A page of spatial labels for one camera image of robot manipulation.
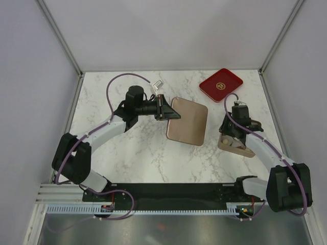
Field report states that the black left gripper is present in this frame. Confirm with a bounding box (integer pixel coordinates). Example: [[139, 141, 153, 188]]
[[136, 95, 180, 121]]

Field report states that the beige box lid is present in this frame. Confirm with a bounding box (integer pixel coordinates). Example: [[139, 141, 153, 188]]
[[166, 96, 208, 146]]

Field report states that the beige chocolate box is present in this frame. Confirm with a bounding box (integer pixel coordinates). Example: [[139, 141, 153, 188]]
[[218, 130, 255, 158]]

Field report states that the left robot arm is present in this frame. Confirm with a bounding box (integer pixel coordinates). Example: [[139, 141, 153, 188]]
[[52, 85, 181, 201]]

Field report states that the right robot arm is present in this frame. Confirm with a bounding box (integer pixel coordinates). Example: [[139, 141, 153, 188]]
[[219, 112, 313, 216]]

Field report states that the red square tray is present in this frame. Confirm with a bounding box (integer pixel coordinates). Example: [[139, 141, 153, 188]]
[[199, 68, 243, 103]]

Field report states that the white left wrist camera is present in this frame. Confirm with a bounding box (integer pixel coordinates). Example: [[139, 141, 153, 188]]
[[151, 80, 164, 94]]

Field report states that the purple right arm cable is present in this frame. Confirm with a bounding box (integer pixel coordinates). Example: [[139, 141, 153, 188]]
[[224, 93, 309, 222]]

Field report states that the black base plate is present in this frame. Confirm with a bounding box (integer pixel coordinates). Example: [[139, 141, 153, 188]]
[[81, 182, 264, 211]]

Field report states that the white cable duct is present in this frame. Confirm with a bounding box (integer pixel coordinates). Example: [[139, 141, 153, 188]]
[[46, 203, 245, 215]]

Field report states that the aluminium frame right post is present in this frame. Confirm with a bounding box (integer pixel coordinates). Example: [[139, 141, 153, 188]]
[[258, 0, 306, 76]]

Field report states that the aluminium frame post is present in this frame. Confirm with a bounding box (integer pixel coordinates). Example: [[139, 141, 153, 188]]
[[258, 0, 306, 76], [35, 0, 83, 78]]

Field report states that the aluminium frame left post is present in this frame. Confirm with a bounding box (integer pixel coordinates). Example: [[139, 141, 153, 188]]
[[35, 0, 83, 78]]

